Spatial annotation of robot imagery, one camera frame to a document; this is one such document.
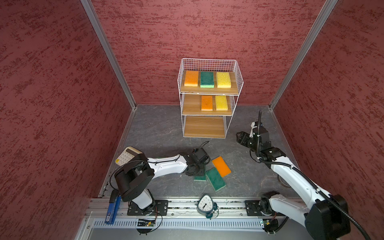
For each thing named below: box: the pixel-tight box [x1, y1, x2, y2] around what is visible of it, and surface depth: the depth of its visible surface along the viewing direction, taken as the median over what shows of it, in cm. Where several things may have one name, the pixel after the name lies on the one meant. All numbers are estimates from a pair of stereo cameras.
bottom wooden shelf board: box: [184, 116, 225, 138], surface depth 110 cm
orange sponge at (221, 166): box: [211, 156, 232, 178], surface depth 90 cm
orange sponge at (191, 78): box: [184, 70, 199, 87], surface depth 75 cm
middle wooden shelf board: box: [182, 94, 232, 116], surface depth 87 cm
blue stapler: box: [105, 195, 122, 225], surface depth 72 cm
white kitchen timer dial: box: [197, 193, 219, 220], surface depth 73 cm
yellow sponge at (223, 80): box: [216, 71, 232, 88], surface depth 76 cm
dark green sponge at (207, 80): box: [200, 71, 215, 88], surface depth 75 cm
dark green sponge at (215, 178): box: [206, 167, 226, 192], surface depth 85 cm
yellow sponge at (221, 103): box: [215, 95, 228, 111], surface depth 88 cm
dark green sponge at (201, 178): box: [193, 175, 207, 182], surface depth 84 cm
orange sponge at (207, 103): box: [201, 95, 213, 111], surface depth 88 cm
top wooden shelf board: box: [180, 70, 239, 95], surface depth 74 cm
